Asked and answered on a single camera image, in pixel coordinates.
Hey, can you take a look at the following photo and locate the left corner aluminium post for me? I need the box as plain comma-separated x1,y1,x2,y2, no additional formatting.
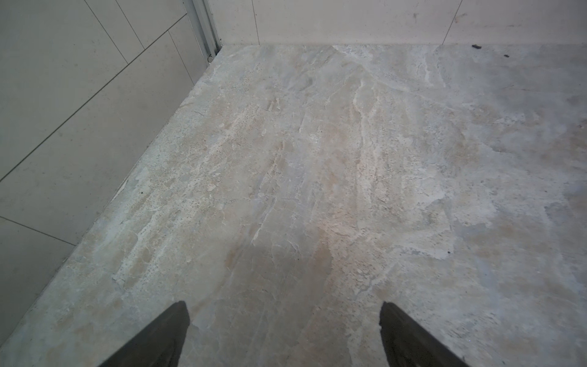
183,0,222,64

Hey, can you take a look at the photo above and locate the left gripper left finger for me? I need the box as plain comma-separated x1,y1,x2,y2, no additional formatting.
99,301,190,367

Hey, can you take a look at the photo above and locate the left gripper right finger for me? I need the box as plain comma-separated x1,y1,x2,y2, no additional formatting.
379,302,468,367

